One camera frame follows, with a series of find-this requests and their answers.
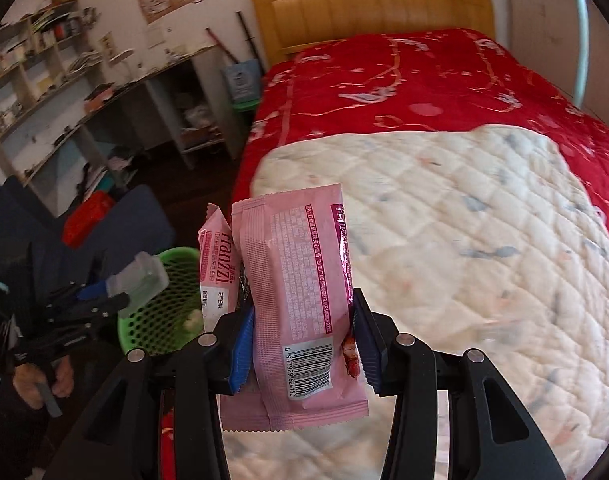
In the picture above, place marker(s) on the person's left hand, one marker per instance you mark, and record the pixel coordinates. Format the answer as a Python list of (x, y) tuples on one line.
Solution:
[(59, 375)]

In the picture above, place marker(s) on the white desk lamp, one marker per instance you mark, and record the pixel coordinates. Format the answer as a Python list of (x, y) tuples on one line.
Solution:
[(122, 62)]

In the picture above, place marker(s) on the white quilted mat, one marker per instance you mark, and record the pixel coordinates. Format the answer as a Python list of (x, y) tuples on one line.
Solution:
[(459, 240)]

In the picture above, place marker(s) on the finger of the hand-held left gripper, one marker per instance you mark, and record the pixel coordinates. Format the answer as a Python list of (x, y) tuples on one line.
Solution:
[(102, 306), (92, 291)]

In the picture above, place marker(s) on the white wall paper sheet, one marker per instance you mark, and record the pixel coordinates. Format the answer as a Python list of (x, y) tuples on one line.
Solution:
[(155, 38)]

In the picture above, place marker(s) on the small pink snack packet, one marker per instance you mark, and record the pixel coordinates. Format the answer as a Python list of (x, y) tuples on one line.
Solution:
[(217, 265)]

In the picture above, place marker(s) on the red bag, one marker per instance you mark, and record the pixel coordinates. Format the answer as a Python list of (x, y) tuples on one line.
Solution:
[(89, 220)]

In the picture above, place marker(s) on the light blue bag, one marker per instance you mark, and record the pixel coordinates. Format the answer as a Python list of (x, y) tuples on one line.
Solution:
[(240, 80)]

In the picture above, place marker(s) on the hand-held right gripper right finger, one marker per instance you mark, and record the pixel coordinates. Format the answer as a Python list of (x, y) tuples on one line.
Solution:
[(367, 352)]

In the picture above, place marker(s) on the black stick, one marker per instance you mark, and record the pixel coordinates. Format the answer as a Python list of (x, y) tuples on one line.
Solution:
[(247, 37)]

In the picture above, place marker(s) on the red patterned duvet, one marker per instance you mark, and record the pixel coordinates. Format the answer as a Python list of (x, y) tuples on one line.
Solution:
[(434, 80)]

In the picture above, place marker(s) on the dark blue chair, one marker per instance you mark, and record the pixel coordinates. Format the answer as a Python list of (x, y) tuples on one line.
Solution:
[(134, 220)]

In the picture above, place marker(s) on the white desk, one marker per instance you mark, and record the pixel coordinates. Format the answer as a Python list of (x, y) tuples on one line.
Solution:
[(149, 85)]

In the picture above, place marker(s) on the red stick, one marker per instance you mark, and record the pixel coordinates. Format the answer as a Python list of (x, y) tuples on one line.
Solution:
[(222, 45)]

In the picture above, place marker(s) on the clear plastic container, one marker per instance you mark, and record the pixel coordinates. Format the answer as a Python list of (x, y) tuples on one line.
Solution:
[(139, 277)]

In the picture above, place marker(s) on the green stool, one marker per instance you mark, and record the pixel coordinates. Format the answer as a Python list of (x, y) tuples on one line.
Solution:
[(245, 106)]

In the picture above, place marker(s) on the white bookshelf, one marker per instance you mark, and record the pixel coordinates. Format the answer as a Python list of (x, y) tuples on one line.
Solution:
[(34, 55)]

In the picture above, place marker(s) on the large pink snack packet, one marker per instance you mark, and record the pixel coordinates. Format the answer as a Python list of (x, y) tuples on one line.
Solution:
[(299, 280)]

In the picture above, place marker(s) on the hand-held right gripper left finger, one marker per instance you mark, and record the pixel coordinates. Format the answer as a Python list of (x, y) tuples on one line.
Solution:
[(242, 352)]

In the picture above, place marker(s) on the wooden headboard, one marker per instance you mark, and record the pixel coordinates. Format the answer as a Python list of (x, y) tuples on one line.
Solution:
[(364, 15)]

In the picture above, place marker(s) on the green plastic basket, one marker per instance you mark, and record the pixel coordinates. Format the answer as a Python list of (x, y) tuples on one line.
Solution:
[(159, 320)]

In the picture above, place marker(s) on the light blue hoop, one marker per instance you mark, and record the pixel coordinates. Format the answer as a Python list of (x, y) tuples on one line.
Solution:
[(579, 40)]

